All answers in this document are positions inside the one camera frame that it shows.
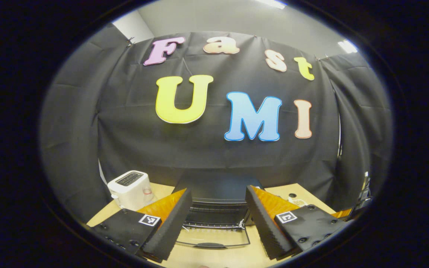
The metal oven rack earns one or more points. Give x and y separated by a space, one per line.
214 224

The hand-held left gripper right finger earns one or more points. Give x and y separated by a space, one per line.
266 230

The white toaster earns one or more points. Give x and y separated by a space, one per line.
129 188

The black electric oven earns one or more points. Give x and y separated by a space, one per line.
218 190

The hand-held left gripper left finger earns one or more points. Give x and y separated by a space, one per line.
168 232

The dark upright stand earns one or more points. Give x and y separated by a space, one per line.
365 184

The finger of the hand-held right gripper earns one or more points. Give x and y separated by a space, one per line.
343 213

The ceiling light panel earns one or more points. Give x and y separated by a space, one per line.
348 46
272 3

